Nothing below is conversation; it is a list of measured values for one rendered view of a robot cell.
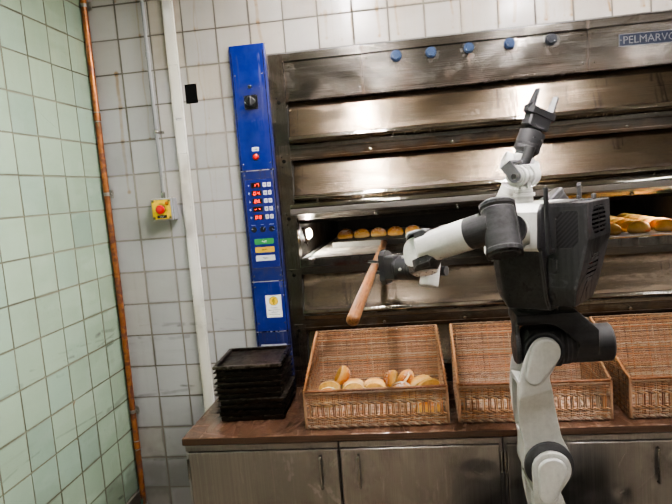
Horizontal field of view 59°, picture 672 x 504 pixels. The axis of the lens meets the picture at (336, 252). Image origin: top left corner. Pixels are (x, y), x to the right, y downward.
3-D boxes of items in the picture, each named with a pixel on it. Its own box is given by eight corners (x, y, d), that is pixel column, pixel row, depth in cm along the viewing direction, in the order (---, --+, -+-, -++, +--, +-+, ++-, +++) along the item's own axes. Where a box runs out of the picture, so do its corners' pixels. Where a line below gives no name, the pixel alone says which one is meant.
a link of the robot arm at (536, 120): (563, 116, 201) (551, 150, 202) (545, 116, 210) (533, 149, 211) (535, 103, 196) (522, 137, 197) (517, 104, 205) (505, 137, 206)
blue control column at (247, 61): (325, 377, 475) (302, 104, 452) (345, 377, 473) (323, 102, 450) (272, 507, 284) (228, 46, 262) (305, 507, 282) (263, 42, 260)
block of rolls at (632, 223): (542, 228, 331) (541, 218, 330) (632, 221, 325) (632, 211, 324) (572, 238, 271) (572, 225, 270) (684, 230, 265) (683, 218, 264)
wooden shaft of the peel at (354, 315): (359, 327, 133) (358, 314, 133) (346, 327, 134) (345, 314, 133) (387, 245, 302) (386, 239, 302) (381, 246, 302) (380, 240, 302)
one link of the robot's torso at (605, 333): (603, 354, 183) (601, 298, 182) (619, 367, 171) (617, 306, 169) (510, 359, 186) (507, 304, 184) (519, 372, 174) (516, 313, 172)
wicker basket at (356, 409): (319, 388, 275) (314, 329, 273) (441, 382, 270) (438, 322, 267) (303, 431, 227) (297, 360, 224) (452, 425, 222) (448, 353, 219)
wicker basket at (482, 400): (450, 381, 270) (447, 322, 267) (581, 377, 261) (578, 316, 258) (457, 424, 222) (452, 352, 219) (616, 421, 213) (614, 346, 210)
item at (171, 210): (158, 220, 278) (156, 198, 277) (179, 218, 276) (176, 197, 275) (151, 221, 270) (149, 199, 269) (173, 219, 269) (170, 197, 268)
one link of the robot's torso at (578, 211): (620, 299, 178) (615, 179, 174) (582, 325, 152) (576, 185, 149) (524, 294, 197) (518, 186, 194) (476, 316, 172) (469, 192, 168)
